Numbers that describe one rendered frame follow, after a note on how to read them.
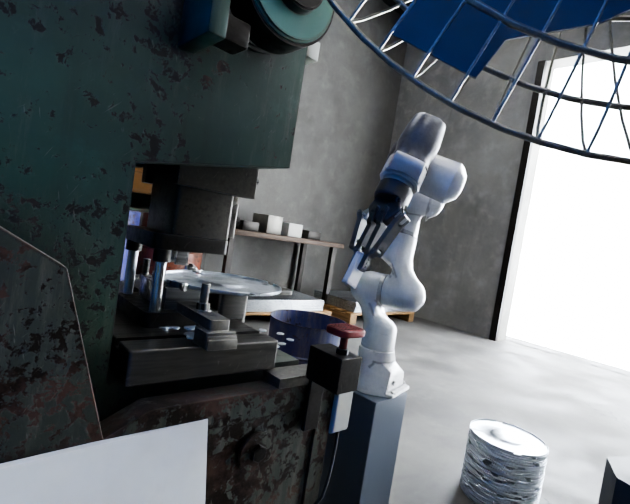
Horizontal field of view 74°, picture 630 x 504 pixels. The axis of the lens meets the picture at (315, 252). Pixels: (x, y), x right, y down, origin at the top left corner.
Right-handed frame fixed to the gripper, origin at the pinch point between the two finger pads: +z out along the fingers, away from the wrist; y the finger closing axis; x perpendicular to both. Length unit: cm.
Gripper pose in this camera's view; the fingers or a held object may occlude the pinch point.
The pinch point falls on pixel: (355, 269)
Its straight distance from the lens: 83.7
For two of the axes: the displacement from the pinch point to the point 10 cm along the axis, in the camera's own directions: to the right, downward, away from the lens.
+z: -4.5, 8.6, -2.3
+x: -6.2, -4.9, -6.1
